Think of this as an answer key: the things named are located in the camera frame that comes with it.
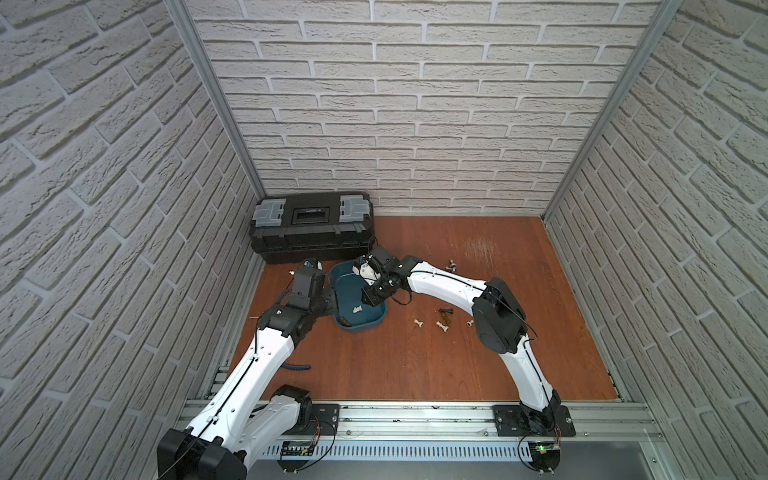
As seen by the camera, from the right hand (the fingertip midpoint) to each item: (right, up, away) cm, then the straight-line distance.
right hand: (370, 295), depth 91 cm
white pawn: (-5, -5, +1) cm, 7 cm away
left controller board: (-17, -35, -19) cm, 43 cm away
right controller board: (+44, -35, -21) cm, 60 cm away
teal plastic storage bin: (-6, -6, +1) cm, 8 cm away
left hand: (-10, +4, -11) cm, 15 cm away
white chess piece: (+23, -10, -2) cm, 25 cm away
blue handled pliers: (-20, -18, -10) cm, 29 cm away
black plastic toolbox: (-23, +22, +2) cm, 31 cm away
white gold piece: (+15, -8, -2) cm, 18 cm away
